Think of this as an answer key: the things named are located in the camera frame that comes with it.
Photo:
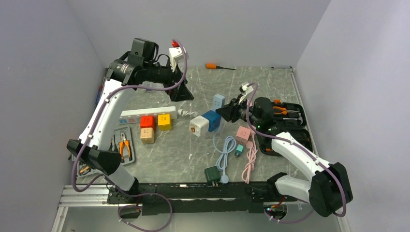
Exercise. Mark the pink cube socket adapter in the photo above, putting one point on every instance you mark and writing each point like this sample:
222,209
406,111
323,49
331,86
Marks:
242,135

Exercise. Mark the red cube socket adapter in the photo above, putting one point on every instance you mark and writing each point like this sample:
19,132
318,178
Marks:
147,122

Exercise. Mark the blue cube socket adapter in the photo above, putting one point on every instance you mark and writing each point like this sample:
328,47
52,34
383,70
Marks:
213,119

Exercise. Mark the light blue power strip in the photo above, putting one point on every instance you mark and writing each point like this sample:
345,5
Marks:
218,102

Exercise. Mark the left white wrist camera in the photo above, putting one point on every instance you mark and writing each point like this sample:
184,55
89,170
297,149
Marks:
176,57

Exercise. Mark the white cube socket adapter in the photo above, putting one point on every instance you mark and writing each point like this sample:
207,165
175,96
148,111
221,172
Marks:
199,126

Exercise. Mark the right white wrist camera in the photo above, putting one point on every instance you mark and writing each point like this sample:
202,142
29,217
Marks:
246,88

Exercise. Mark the orange handled screwdriver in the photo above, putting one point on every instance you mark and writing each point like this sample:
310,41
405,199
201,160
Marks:
214,67

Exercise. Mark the orange pliers in tray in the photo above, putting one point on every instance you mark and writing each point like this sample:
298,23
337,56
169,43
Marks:
124,143

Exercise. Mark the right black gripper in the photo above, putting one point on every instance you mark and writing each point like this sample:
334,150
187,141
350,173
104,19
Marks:
227,112

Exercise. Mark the beige cube socket adapter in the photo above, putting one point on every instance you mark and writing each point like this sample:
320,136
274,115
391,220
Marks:
147,135

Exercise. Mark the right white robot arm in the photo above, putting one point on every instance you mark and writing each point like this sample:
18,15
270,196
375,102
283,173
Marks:
326,186

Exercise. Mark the white power strip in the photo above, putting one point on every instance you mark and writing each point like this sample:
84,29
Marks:
134,116

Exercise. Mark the blue red pen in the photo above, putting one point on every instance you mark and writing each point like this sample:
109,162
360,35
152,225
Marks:
98,94

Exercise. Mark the grey tool tray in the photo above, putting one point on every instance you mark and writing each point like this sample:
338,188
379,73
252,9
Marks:
85,170

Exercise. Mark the black tool case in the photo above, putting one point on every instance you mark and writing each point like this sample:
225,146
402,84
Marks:
294,125

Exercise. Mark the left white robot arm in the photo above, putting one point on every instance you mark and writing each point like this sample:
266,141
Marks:
92,146

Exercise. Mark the yellow cube socket adapter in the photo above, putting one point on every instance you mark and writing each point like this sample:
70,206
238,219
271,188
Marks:
164,122

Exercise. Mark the orange pliers in case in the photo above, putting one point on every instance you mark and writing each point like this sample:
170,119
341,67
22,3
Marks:
282,111

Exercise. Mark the teal small plug adapter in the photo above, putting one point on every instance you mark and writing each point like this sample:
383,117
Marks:
238,150

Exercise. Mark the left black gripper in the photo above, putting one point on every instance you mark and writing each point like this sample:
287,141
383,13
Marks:
182,93

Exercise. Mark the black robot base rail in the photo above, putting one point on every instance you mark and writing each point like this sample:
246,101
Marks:
158,198

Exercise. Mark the dark green cube adapter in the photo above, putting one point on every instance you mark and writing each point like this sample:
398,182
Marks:
212,175

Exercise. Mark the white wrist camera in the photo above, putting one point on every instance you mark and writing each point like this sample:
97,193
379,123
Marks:
176,57
246,88

